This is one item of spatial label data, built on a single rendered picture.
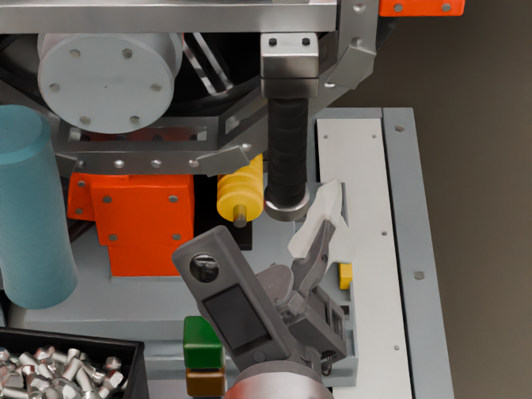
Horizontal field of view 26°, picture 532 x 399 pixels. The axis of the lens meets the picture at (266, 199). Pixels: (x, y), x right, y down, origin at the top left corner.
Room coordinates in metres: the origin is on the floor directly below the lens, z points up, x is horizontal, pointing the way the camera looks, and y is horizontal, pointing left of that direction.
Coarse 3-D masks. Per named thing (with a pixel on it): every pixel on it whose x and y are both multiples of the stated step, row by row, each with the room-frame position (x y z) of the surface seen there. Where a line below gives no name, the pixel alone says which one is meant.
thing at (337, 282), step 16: (336, 272) 1.16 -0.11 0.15; (336, 288) 1.13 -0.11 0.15; (352, 288) 1.11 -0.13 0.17; (352, 304) 1.08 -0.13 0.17; (352, 320) 1.05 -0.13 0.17; (352, 336) 1.03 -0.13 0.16; (144, 352) 1.01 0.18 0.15; (160, 352) 1.01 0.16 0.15; (176, 352) 1.01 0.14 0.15; (352, 352) 1.01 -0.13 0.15; (160, 368) 0.98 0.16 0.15; (176, 368) 0.98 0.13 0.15; (336, 368) 0.98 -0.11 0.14; (352, 368) 0.98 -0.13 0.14; (336, 384) 0.98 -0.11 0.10; (352, 384) 0.98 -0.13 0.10
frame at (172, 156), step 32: (352, 0) 0.96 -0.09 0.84; (352, 32) 0.96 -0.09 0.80; (320, 64) 0.98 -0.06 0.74; (352, 64) 0.96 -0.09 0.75; (0, 96) 1.00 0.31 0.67; (256, 96) 1.01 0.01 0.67; (320, 96) 0.96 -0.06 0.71; (64, 128) 1.00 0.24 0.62; (160, 128) 1.00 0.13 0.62; (192, 128) 1.00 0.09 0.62; (224, 128) 0.99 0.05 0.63; (256, 128) 0.96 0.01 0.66; (64, 160) 0.96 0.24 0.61; (96, 160) 0.96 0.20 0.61; (128, 160) 0.96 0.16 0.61; (160, 160) 0.96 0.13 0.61; (192, 160) 0.97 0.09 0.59; (224, 160) 0.96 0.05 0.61
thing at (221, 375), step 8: (224, 368) 0.66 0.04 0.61; (192, 376) 0.65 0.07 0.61; (200, 376) 0.65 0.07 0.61; (208, 376) 0.65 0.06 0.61; (216, 376) 0.65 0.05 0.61; (224, 376) 0.66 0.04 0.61; (192, 384) 0.65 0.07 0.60; (200, 384) 0.65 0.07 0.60; (208, 384) 0.65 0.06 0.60; (216, 384) 0.65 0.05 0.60; (224, 384) 0.65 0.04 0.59; (192, 392) 0.65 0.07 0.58; (200, 392) 0.65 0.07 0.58; (208, 392) 0.65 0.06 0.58; (216, 392) 0.65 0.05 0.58; (224, 392) 0.65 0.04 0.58
